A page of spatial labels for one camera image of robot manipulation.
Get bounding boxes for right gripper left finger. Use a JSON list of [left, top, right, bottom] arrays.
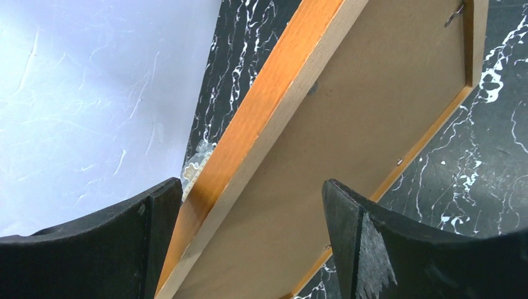
[[1, 178, 182, 298]]

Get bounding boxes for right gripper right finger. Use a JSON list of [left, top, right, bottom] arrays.
[[322, 179, 527, 298]]

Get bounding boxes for wooden picture frame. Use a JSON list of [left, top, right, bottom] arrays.
[[154, 0, 491, 299]]

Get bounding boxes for brown backing board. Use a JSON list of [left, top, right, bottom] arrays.
[[171, 0, 469, 299]]

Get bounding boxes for small plastic bag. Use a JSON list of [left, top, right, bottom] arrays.
[[181, 140, 217, 202]]

